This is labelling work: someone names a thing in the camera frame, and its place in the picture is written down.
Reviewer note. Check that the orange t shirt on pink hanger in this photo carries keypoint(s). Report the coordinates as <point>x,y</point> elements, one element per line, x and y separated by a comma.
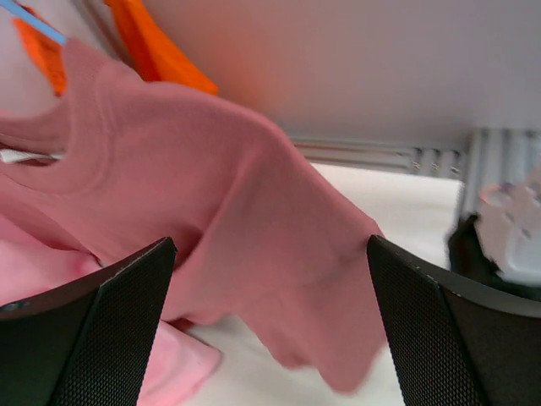
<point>153,54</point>

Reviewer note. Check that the orange t shirt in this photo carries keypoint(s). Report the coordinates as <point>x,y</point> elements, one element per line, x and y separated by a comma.
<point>153,54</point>
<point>44,53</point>

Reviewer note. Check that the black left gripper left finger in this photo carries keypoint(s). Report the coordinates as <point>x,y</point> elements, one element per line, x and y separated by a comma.
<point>87,342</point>

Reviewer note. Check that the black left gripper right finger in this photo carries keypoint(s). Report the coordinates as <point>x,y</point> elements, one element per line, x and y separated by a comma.
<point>454,341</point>

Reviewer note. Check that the dusty rose t shirt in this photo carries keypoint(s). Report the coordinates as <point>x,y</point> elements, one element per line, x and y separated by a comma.
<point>260,233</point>

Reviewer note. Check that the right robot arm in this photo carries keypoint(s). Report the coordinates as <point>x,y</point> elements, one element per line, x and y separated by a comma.
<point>499,245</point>

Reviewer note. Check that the blue wire hanger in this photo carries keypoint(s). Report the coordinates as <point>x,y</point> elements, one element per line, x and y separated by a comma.
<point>19,12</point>

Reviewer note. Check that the light pink t shirt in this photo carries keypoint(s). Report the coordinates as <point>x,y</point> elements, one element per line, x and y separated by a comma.
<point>90,231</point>

